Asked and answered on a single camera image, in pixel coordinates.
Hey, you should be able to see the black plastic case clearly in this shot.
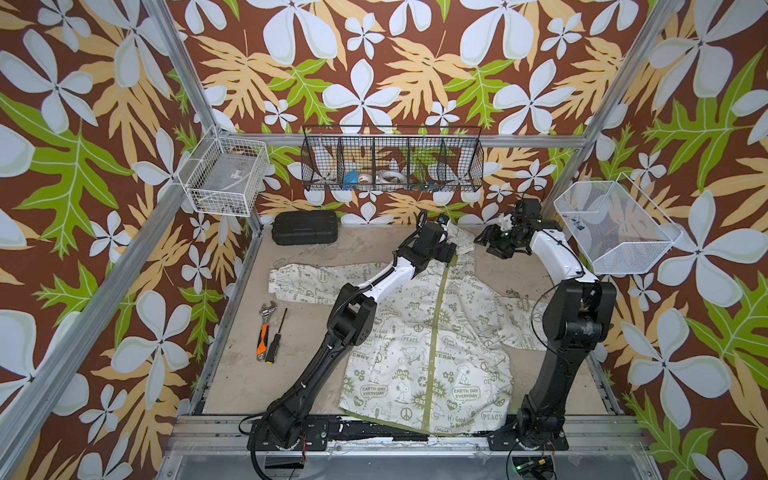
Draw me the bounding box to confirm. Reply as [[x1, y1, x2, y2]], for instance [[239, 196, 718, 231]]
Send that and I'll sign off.
[[272, 210, 338, 246]]

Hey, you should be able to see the white mesh basket right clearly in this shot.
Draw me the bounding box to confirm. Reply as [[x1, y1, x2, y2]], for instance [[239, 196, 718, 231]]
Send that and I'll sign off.
[[554, 174, 683, 276]]

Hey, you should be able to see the larger tape roll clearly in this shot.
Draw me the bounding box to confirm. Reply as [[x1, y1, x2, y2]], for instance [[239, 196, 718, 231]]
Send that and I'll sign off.
[[378, 170, 407, 185]]

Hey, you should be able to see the white green printed jacket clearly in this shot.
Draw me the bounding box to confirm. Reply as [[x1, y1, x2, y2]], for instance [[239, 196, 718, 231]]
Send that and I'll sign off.
[[267, 223, 550, 436]]

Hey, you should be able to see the blue object in basket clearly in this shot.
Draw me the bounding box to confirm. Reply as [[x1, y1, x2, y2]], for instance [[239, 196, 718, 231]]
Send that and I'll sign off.
[[342, 170, 359, 187]]

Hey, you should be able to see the black wire shelf basket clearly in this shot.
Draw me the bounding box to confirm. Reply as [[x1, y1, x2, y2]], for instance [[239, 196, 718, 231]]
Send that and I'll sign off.
[[301, 125, 485, 193]]

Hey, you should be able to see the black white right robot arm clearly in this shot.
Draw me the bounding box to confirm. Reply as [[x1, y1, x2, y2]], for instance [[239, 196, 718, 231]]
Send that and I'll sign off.
[[475, 198, 617, 450]]

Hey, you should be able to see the thin black screwdriver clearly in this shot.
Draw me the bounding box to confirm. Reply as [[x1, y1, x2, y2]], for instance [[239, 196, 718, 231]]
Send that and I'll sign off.
[[265, 310, 287, 365]]

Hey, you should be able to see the white wire basket left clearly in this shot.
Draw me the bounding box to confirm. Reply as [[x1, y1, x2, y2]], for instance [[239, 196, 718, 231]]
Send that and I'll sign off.
[[177, 127, 271, 218]]

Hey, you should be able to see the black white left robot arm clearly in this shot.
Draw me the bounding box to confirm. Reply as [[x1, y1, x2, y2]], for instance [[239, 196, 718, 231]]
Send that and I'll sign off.
[[249, 210, 456, 451]]

